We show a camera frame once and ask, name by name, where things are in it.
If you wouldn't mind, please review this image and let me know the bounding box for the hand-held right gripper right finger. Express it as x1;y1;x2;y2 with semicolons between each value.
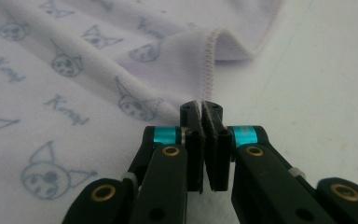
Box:
200;100;337;224

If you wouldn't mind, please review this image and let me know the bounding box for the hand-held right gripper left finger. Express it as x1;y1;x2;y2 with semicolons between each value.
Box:
130;100;206;224

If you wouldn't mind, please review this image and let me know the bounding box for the lilac printed blanket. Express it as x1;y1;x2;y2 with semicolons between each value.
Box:
0;0;285;224

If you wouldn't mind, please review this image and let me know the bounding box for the white grid mat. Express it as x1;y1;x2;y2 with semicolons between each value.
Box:
186;0;358;224

